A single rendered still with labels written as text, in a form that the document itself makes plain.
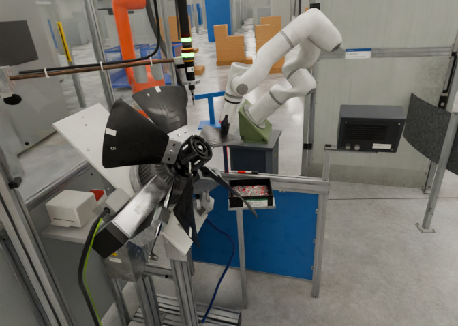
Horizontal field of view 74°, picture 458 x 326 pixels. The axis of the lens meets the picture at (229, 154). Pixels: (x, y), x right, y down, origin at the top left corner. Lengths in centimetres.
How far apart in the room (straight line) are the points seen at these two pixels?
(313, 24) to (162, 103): 69
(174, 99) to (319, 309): 153
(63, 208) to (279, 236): 116
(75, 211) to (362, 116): 131
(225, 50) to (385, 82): 796
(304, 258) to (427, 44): 195
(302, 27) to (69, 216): 126
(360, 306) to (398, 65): 189
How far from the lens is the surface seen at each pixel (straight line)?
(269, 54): 132
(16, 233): 140
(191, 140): 114
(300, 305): 216
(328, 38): 145
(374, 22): 289
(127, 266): 147
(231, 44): 1046
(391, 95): 302
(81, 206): 149
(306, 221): 181
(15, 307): 169
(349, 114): 146
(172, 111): 127
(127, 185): 124
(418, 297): 240
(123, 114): 103
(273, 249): 198
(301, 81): 177
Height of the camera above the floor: 169
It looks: 26 degrees down
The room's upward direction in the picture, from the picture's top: 4 degrees counter-clockwise
